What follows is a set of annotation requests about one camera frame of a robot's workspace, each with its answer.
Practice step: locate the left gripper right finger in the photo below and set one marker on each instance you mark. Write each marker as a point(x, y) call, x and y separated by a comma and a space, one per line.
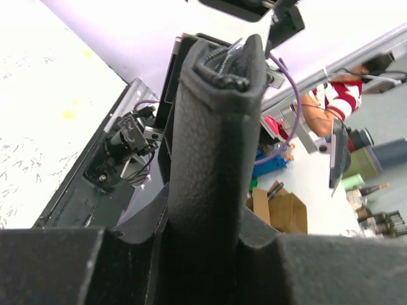
point(278, 268)

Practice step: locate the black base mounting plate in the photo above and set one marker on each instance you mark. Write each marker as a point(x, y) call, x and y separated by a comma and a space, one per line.
point(114, 165)

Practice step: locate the brown cardboard box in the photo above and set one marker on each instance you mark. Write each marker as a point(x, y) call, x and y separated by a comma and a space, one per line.
point(280, 209)

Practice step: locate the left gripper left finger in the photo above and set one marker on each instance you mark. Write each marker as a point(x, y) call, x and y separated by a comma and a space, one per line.
point(85, 265)

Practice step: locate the floral patterned table mat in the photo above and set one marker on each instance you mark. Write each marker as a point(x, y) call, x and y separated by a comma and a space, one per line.
point(55, 93)

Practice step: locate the black zippered tool case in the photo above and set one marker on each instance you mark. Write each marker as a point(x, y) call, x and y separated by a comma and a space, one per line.
point(214, 142)

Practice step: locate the aluminium frame rail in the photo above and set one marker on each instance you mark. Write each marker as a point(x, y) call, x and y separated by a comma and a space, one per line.
point(276, 104)

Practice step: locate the person in striped shirt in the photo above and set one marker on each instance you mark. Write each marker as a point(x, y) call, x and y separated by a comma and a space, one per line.
point(340, 97)

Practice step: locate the black monitor on desk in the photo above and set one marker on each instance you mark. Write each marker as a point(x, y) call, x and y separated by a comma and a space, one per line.
point(339, 154)

